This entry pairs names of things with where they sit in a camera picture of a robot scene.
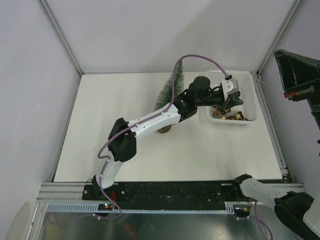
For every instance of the white plastic basket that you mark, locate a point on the white plastic basket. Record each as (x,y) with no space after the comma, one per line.
(250,103)

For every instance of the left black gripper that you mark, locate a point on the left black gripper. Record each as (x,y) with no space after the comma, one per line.
(230,103)

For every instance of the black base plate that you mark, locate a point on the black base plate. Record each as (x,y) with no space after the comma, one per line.
(175,195)

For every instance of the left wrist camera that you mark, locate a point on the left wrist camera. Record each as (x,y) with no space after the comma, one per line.
(230,86)

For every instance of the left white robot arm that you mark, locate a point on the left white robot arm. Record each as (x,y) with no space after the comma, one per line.
(122,140)

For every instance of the small green christmas tree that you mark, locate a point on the small green christmas tree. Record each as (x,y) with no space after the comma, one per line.
(172,88)

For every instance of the pile of gold brown ornaments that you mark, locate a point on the pile of gold brown ornaments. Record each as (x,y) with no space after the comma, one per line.
(227,114)

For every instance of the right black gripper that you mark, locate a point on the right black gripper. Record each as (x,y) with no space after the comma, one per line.
(300,75)

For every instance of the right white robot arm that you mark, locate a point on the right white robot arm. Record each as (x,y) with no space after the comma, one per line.
(298,211)

